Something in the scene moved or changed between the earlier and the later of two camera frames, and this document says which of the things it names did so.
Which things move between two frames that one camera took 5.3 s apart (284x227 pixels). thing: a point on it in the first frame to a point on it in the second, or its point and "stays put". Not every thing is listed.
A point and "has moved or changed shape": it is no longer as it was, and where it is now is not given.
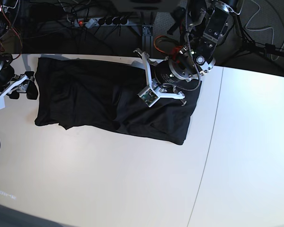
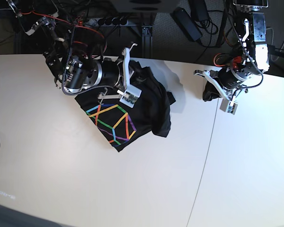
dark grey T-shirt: (72, 92) has moved or changed shape
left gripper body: (18, 84) to (116, 73)
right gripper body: (152, 94) to (228, 78)
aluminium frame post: (147, 39) stays put
